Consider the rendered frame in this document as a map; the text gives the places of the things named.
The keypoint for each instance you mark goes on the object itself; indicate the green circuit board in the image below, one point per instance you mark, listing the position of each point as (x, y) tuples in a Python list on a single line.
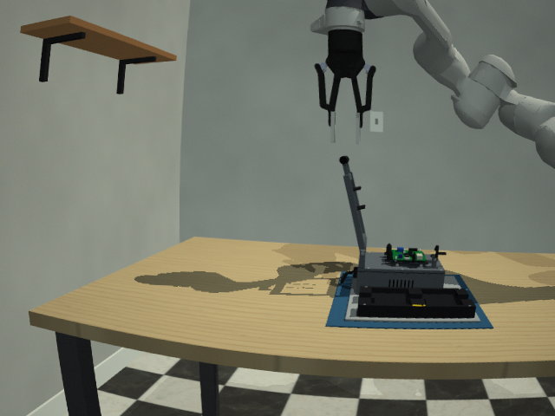
[(409, 254)]

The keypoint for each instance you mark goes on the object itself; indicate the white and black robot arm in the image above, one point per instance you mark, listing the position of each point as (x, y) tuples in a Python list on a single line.
[(478, 96)]

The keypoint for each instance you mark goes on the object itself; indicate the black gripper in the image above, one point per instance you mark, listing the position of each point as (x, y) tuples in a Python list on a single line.
[(344, 60)]

